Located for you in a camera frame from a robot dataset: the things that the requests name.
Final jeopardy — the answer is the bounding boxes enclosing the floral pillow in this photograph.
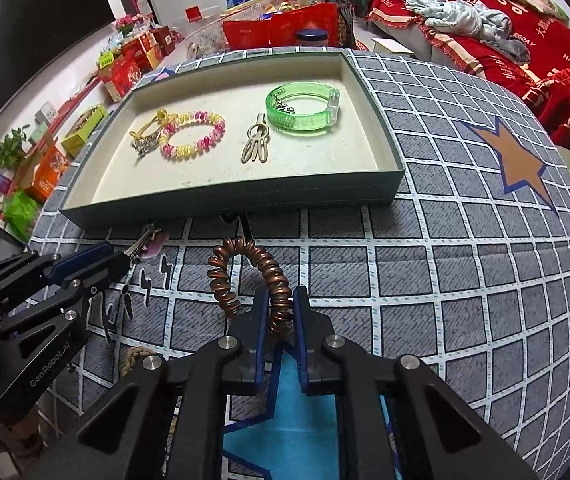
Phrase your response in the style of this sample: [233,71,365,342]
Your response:
[502,0,570,21]

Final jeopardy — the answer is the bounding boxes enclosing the black television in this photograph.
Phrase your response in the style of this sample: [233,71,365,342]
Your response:
[0,0,116,126]

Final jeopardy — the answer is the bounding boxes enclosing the dark green shallow tray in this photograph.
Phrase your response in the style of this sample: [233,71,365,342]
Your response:
[59,47,407,233]

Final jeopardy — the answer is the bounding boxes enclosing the pink yellow bead bracelet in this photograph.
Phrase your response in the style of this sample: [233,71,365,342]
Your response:
[160,111,227,160]

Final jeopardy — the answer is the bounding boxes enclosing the blue lid jar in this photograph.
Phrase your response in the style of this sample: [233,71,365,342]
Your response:
[295,27,329,50]

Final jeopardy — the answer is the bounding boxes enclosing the yellow green box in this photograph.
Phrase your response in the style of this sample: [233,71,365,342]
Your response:
[61,104,108,158]

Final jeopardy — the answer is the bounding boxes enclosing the potted green plant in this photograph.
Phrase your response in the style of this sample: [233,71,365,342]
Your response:
[0,127,31,171]

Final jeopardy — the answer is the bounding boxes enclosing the orange printed box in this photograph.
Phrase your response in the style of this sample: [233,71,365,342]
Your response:
[25,147,71,203]

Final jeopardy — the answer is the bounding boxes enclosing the green plastic bag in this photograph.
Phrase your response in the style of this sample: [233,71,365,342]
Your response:
[4,192,41,241]

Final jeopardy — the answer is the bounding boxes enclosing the pink flower bouquet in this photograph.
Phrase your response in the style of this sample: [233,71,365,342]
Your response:
[115,14,151,36]

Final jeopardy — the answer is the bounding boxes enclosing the brown bead bracelet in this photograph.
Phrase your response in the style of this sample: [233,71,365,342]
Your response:
[207,237,293,346]

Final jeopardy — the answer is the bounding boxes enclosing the light blue blanket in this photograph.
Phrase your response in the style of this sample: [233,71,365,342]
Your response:
[405,0,530,61]

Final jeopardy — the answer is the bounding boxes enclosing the clear plastic container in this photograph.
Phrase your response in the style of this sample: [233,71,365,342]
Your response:
[185,20,228,58]

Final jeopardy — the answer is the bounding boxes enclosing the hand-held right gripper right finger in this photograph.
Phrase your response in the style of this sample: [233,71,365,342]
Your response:
[292,285,540,480]

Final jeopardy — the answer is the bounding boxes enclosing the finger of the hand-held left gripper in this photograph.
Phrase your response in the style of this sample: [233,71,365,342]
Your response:
[0,252,132,343]
[0,241,116,306]

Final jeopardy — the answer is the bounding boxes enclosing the white low table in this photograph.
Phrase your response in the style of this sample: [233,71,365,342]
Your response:
[371,37,416,56]

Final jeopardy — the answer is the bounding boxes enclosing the silver hair clips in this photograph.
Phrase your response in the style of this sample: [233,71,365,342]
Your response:
[124,224,163,261]

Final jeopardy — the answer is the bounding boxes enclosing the gold metal hair clip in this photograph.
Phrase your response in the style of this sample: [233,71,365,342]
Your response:
[241,114,269,165]

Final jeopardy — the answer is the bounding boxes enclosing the braided tan rope bracelet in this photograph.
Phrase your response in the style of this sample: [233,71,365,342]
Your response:
[119,346,152,380]

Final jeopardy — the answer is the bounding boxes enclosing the stack of red gift boxes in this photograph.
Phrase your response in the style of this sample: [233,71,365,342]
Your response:
[98,25,186,103]

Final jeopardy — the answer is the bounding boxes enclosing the green translucent bangle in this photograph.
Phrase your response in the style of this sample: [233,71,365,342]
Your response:
[265,81,342,137]

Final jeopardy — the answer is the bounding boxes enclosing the red gift bag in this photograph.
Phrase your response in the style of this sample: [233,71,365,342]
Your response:
[222,2,341,51]

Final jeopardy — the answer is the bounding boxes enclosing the sofa with red cover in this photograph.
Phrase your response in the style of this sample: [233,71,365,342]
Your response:
[365,0,570,148]

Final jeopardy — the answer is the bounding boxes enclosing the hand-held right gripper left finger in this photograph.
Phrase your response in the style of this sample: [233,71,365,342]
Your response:
[76,287,283,480]

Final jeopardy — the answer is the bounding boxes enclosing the yellow cord bracelet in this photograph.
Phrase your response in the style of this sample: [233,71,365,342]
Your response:
[129,109,173,158]

